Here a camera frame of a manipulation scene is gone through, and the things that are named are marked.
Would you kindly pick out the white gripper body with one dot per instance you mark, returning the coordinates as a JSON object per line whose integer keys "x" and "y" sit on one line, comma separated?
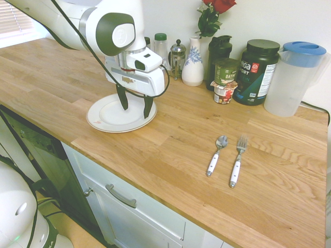
{"x": 144, "y": 82}

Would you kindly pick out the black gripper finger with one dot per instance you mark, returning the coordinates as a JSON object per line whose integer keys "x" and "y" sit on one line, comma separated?
{"x": 123, "y": 98}
{"x": 148, "y": 106}

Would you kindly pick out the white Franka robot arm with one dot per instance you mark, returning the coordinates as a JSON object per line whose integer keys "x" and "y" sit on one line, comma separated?
{"x": 72, "y": 25}

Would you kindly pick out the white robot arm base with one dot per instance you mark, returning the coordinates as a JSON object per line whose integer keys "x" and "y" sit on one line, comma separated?
{"x": 15, "y": 206}

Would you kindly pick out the white plate with gold rim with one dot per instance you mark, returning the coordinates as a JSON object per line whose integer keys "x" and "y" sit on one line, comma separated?
{"x": 111, "y": 121}

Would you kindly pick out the dark spice jar green lid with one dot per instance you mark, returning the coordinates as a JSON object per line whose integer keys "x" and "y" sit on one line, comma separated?
{"x": 147, "y": 42}

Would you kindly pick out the clear bottle with green cap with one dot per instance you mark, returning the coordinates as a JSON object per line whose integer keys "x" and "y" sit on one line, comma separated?
{"x": 161, "y": 45}

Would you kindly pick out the small metal French press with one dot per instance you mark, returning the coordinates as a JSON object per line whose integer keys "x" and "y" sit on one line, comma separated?
{"x": 177, "y": 55}

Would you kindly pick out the white vase with blue flowers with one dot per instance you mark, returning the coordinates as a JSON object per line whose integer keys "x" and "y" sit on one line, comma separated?
{"x": 192, "y": 72}

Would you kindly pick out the red and white yogurt cup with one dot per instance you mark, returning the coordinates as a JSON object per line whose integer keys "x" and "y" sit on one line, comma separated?
{"x": 223, "y": 95}

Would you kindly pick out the black shaker bottle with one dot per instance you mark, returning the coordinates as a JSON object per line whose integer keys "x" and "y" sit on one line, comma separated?
{"x": 219, "y": 49}

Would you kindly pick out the green oatmeal cup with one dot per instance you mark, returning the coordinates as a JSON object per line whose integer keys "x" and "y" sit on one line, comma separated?
{"x": 227, "y": 72}

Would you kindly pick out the red roses with green leaves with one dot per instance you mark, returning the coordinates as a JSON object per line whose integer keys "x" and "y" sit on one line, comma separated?
{"x": 209, "y": 20}

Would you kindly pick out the black dishwasher front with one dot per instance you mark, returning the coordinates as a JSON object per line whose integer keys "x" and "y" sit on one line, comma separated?
{"x": 38, "y": 144}

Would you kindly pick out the silver cabinet knob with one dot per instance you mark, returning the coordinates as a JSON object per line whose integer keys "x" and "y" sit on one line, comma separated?
{"x": 88, "y": 192}

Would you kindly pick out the black protein powder tub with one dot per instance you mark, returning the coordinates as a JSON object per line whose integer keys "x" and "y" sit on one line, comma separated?
{"x": 258, "y": 69}

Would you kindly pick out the clear pitcher with blue lid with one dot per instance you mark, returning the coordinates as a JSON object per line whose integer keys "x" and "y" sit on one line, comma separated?
{"x": 289, "y": 85}

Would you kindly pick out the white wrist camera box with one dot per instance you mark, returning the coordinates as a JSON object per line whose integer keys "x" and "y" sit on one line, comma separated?
{"x": 150, "y": 60}

